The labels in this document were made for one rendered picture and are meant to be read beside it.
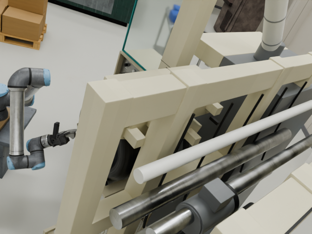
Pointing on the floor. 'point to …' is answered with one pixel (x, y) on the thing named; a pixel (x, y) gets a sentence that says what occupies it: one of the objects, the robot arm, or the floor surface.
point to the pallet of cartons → (23, 22)
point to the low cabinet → (101, 9)
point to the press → (240, 16)
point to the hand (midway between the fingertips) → (75, 129)
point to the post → (186, 32)
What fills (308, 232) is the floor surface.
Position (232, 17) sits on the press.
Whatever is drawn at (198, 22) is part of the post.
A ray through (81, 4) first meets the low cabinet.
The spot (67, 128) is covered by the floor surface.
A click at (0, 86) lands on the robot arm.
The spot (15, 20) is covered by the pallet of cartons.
